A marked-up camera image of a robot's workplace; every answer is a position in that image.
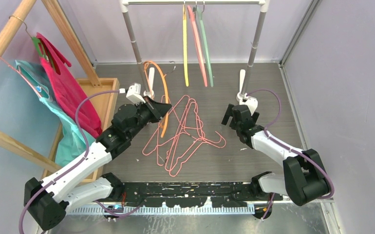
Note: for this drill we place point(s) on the metal clothes rack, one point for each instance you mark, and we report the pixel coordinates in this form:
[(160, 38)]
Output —
[(199, 32)]

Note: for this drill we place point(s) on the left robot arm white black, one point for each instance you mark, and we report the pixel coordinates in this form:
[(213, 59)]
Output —
[(48, 200)]

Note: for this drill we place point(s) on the red garment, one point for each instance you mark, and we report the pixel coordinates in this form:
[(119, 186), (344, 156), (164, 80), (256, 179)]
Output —
[(68, 92)]

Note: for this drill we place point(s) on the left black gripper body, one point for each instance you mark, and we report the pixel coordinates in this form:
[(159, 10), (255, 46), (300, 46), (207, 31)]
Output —
[(145, 113)]

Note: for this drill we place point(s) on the pink hanger on wood rack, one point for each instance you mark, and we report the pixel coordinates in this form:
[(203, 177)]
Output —
[(24, 78)]

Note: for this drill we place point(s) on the thick pink plastic hanger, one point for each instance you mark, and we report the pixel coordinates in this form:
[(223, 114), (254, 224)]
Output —
[(197, 42)]

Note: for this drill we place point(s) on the orange plastic hanger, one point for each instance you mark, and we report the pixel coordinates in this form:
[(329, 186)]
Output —
[(146, 65)]

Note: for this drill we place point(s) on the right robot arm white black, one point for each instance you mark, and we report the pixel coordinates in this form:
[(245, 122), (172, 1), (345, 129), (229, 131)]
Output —
[(304, 177)]

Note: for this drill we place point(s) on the yellow plastic hanger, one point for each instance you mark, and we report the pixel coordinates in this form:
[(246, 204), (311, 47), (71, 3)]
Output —
[(185, 46)]

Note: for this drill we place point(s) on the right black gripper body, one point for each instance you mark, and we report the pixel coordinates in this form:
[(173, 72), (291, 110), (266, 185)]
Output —
[(233, 124)]

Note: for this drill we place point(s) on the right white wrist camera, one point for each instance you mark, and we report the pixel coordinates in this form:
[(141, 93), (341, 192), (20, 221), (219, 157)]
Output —
[(251, 103)]

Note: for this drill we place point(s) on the aluminium frame rail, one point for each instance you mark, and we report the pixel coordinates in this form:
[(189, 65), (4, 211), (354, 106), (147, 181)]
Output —
[(187, 210)]

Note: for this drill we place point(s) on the mint green plastic hanger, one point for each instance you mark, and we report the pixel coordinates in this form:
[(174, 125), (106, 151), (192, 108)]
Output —
[(205, 43)]

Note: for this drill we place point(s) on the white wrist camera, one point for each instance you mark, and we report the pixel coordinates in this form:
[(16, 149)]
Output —
[(133, 93), (251, 103)]

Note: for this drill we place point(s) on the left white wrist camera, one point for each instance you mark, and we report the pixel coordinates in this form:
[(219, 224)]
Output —
[(133, 93)]

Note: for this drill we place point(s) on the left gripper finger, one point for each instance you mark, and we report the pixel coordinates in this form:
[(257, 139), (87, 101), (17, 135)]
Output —
[(157, 116), (158, 107)]

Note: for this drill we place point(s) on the green hanger gold hook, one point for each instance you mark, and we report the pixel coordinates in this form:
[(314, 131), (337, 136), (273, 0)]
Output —
[(39, 46)]

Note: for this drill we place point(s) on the teal garment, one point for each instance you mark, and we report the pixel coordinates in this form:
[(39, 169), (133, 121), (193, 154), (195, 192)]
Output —
[(72, 144)]

